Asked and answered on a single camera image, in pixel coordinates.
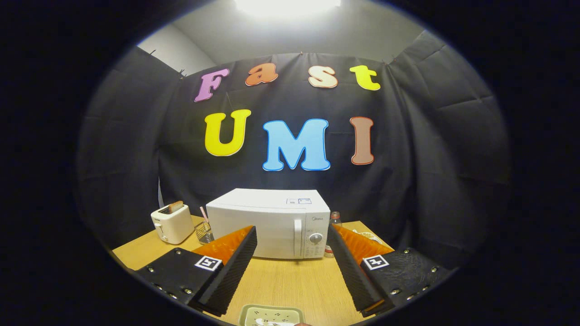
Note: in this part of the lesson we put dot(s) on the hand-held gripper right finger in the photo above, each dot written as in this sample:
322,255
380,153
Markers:
351,271

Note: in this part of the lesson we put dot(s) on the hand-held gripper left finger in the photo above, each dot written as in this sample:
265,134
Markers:
233,271

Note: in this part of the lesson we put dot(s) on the white microwave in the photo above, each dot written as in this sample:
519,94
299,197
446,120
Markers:
258,217

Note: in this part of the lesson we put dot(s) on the white divided bean tray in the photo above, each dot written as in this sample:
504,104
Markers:
369,236

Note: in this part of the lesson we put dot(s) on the pale green square plate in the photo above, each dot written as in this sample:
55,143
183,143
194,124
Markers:
253,312

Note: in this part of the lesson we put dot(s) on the clear plastic water bottle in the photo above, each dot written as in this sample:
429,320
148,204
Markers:
335,218

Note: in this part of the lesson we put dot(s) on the pink striped straw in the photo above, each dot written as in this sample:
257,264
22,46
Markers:
204,215

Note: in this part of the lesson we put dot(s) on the white toaster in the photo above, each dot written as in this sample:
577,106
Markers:
174,226

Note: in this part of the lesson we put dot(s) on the toast slice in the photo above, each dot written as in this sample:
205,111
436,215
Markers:
176,207

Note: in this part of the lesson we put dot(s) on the ceiling light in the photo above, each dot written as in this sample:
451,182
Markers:
287,7

